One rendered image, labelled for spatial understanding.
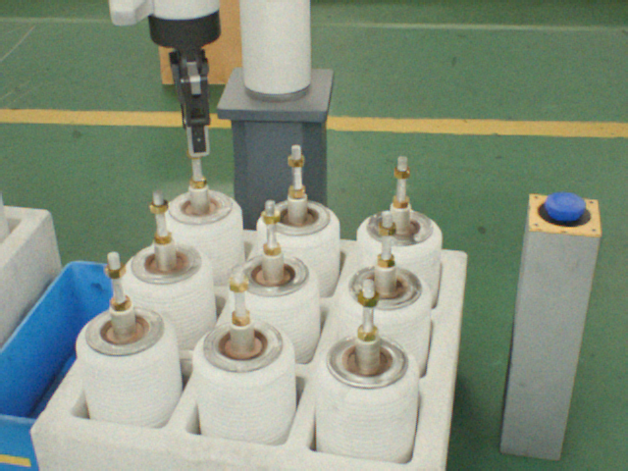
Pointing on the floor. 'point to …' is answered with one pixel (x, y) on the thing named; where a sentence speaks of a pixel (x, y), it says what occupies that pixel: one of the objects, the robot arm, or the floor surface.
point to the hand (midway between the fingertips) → (194, 130)
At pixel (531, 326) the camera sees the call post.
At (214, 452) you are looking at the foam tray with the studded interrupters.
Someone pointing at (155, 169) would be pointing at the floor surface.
